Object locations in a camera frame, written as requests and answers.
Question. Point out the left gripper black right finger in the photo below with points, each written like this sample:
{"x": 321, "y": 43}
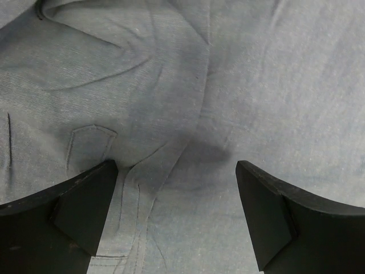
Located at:
{"x": 295, "y": 231}

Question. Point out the grey long sleeve shirt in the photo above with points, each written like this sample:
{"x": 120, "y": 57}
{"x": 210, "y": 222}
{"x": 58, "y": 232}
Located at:
{"x": 177, "y": 92}

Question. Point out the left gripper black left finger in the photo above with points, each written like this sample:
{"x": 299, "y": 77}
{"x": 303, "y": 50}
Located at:
{"x": 58, "y": 230}

